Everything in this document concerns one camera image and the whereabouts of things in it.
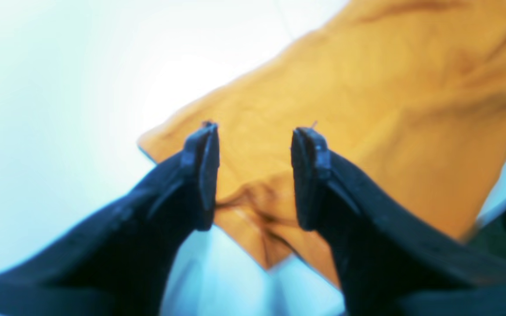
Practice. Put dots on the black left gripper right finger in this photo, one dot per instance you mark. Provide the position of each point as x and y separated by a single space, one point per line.
389 262

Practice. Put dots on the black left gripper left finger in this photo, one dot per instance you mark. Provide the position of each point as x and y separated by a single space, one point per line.
117 261

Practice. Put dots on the orange t-shirt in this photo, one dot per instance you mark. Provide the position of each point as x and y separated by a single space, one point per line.
413 92

